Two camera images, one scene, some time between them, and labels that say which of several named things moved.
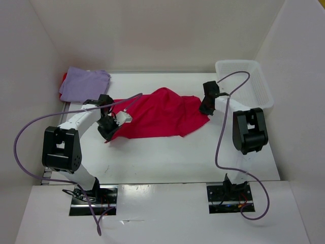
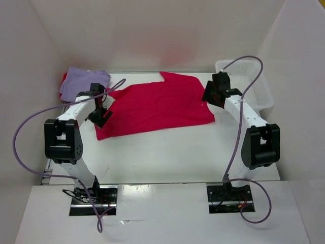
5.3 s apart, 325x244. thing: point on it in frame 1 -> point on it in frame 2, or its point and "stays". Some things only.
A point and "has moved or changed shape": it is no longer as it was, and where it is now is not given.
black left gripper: x=107 y=130 -> x=100 y=116
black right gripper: x=206 y=104 -> x=212 y=94
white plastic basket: x=252 y=92 stays
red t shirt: x=63 y=78 stays
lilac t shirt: x=80 y=85 stays
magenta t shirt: x=162 y=113 has moved or changed shape
